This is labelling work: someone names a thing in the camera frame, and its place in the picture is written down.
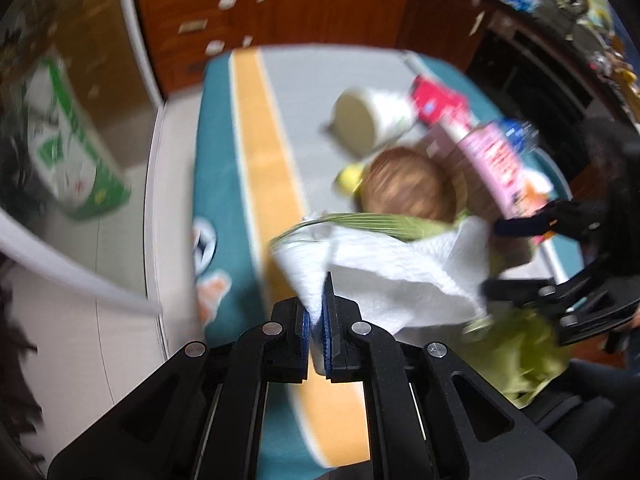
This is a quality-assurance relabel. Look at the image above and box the green and white sack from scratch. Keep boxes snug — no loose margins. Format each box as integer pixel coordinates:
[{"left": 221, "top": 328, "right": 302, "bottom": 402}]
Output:
[{"left": 20, "top": 55, "right": 132, "bottom": 222}]

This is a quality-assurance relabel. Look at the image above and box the white paper towel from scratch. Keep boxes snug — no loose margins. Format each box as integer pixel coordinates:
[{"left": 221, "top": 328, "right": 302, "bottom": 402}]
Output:
[{"left": 272, "top": 215, "right": 493, "bottom": 336}]

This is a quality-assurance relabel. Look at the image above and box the white paper cup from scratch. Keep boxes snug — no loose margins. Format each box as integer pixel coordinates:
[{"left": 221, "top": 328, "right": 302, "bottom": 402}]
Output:
[{"left": 332, "top": 86, "right": 418, "bottom": 157}]

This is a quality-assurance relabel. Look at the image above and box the cluttered dark shelf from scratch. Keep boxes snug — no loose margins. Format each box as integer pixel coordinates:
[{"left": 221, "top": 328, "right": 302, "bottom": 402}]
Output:
[{"left": 492, "top": 0, "right": 640, "bottom": 106}]

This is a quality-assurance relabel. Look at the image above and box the wooden drawer cabinet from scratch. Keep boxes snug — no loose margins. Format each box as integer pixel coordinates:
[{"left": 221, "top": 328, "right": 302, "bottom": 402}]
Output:
[{"left": 132, "top": 0, "right": 496, "bottom": 96}]

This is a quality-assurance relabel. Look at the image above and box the dark cloth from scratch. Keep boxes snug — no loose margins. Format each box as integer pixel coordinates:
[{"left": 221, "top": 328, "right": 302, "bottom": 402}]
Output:
[{"left": 525, "top": 360, "right": 640, "bottom": 441}]

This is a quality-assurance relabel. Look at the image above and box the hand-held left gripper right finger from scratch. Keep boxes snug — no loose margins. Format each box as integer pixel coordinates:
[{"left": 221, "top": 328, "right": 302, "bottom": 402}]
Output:
[{"left": 320, "top": 271, "right": 576, "bottom": 480}]

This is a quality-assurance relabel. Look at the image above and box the white sliding door frame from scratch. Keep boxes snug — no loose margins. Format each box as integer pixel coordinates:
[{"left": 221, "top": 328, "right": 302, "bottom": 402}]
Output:
[{"left": 0, "top": 0, "right": 168, "bottom": 318}]

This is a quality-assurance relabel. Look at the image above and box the yellow round item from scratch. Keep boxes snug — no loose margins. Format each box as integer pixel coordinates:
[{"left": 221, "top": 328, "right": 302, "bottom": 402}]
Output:
[{"left": 336, "top": 162, "right": 371, "bottom": 196}]

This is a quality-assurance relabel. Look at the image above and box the pink snack packet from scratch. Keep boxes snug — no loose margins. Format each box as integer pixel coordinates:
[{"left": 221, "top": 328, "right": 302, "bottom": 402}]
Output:
[{"left": 457, "top": 122, "right": 556, "bottom": 221}]

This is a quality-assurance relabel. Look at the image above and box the brown woven basket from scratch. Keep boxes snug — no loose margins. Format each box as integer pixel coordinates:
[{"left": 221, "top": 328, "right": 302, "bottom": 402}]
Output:
[{"left": 357, "top": 137, "right": 536, "bottom": 261}]

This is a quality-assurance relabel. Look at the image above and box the clear water bottle blue label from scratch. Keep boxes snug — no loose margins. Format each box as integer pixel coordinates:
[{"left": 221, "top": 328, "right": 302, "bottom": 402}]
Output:
[{"left": 495, "top": 117, "right": 541, "bottom": 161}]

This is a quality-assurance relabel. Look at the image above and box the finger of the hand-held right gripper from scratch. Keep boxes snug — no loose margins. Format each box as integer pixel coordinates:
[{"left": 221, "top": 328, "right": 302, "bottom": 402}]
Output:
[
  {"left": 482, "top": 255, "right": 640, "bottom": 346},
  {"left": 492, "top": 200, "right": 608, "bottom": 241}
]

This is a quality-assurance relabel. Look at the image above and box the red chip packet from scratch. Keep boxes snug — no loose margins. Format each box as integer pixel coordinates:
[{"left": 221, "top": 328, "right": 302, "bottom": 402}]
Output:
[{"left": 409, "top": 75, "right": 471, "bottom": 128}]

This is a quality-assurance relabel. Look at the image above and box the teal striped bed sheet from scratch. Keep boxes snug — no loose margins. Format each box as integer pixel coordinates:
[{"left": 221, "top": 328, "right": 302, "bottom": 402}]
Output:
[{"left": 192, "top": 45, "right": 586, "bottom": 471}]

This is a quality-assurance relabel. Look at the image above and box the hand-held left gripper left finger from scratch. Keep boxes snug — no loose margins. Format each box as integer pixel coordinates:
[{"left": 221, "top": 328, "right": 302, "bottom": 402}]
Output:
[{"left": 47, "top": 297, "right": 313, "bottom": 480}]

